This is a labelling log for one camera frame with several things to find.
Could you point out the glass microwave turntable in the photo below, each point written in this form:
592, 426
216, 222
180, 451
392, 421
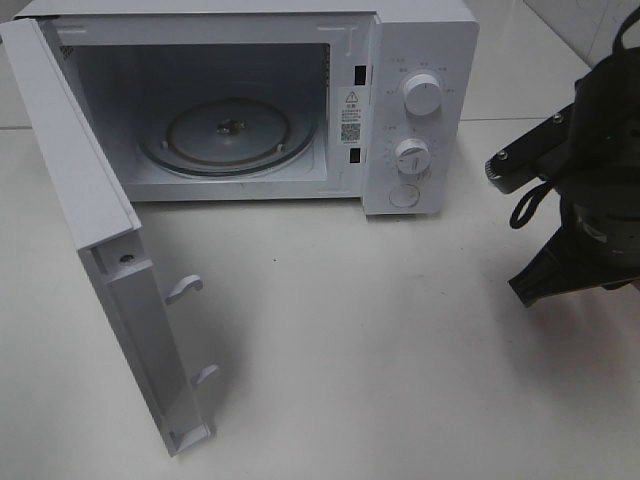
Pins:
227, 137

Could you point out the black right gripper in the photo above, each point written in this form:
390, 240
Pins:
590, 249

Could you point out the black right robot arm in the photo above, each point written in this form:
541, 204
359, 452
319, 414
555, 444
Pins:
591, 159

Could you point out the white microwave oven body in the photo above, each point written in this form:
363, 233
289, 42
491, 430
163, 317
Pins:
153, 56

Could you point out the white microwave door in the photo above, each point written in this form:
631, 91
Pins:
104, 225

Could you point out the white timer knob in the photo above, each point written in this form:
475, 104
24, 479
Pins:
413, 156

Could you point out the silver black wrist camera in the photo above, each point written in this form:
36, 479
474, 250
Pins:
537, 154

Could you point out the white warning label sticker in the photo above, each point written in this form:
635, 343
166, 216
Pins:
351, 117

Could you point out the upper white power knob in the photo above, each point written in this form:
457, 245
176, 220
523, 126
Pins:
422, 94

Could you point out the round door release button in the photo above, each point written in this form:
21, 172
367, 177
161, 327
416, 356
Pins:
404, 196

